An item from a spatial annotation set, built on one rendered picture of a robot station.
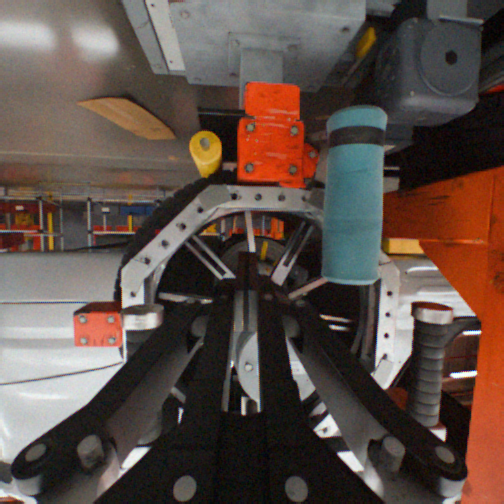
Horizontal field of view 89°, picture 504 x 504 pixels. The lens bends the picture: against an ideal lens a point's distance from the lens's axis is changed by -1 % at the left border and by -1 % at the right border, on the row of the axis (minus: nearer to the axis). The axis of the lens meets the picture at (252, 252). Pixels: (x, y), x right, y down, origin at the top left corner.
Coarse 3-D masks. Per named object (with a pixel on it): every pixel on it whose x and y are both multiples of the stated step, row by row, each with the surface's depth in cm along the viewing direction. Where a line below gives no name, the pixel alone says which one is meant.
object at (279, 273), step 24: (216, 216) 57; (288, 216) 66; (312, 216) 59; (192, 240) 60; (312, 240) 78; (168, 264) 60; (288, 264) 62; (168, 288) 72; (312, 288) 63; (336, 288) 76; (360, 288) 62; (168, 312) 71; (336, 312) 75; (360, 312) 62; (360, 336) 63; (192, 360) 71; (240, 384) 72; (240, 408) 62
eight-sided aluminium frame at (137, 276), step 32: (224, 192) 48; (256, 192) 49; (288, 192) 50; (320, 192) 50; (192, 224) 49; (160, 256) 48; (384, 256) 53; (128, 288) 48; (384, 288) 53; (384, 320) 54; (384, 352) 54; (384, 384) 55; (320, 416) 56
